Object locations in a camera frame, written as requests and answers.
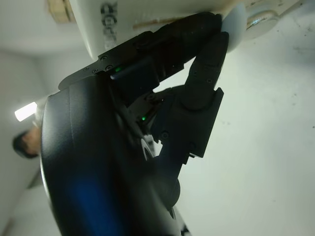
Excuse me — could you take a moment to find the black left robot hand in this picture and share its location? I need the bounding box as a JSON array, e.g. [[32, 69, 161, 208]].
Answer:
[[39, 11, 230, 236]]

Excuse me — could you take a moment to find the white bread slice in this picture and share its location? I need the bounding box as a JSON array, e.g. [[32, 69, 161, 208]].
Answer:
[[46, 0, 74, 25]]

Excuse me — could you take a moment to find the white toaster lever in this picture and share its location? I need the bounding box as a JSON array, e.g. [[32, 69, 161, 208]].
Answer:
[[220, 4, 247, 54]]

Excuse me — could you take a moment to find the cream two-slot toaster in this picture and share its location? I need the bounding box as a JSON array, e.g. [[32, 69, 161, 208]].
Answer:
[[66, 0, 306, 60]]

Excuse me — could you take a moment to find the chrome toaster dial knob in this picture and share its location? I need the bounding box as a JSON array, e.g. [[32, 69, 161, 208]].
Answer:
[[245, 9, 282, 38]]

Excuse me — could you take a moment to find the person in white top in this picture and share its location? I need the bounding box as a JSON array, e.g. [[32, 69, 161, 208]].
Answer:
[[12, 119, 43, 159]]

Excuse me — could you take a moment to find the bright ceiling light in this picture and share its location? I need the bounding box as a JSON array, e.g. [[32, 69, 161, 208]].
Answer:
[[14, 101, 38, 122]]

